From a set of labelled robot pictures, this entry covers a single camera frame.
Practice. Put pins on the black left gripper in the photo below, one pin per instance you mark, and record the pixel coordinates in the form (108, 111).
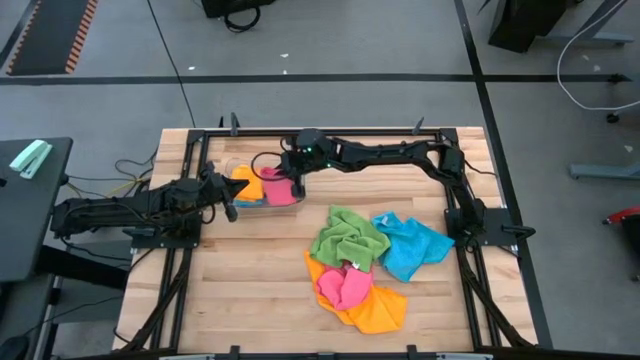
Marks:
(215, 192)

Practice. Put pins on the red cart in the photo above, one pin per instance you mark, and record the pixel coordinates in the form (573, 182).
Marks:
(625, 214)

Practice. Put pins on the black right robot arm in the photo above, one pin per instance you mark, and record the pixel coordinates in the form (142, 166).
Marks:
(400, 152)

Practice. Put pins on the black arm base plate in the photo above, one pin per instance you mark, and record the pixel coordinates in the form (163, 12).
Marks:
(150, 242)
(500, 220)

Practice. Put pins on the clear plastic bin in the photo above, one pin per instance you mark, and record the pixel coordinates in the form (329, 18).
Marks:
(270, 207)

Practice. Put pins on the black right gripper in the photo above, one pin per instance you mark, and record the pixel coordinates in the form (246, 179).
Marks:
(310, 152)

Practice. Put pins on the black metal crossbar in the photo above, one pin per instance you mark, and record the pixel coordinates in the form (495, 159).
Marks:
(85, 267)

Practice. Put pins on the grey desk leg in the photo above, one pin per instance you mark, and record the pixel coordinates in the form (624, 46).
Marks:
(600, 39)
(605, 172)

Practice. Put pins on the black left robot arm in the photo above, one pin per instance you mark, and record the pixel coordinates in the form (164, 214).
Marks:
(125, 207)

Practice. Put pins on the pink microfiber towel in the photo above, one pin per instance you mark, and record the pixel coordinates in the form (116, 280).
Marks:
(277, 192)
(345, 287)

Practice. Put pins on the black orange-striped floor mat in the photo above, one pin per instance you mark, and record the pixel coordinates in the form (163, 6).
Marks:
(50, 35)

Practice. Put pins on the black equipment box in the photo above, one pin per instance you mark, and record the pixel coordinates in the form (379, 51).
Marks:
(235, 6)

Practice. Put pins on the green microfiber towel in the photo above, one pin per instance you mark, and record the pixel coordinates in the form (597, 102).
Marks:
(350, 235)

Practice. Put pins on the orange microfiber towel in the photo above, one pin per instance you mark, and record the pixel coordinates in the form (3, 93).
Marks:
(380, 315)
(250, 187)

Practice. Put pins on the black cabinet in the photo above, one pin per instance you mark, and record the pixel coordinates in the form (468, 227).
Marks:
(525, 22)

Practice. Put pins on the black caster wheel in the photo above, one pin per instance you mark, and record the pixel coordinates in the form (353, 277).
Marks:
(613, 118)

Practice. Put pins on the black side table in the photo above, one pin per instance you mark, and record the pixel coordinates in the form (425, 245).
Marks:
(30, 220)

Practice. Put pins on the mint green stapler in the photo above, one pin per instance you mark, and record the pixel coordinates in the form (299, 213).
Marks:
(30, 157)

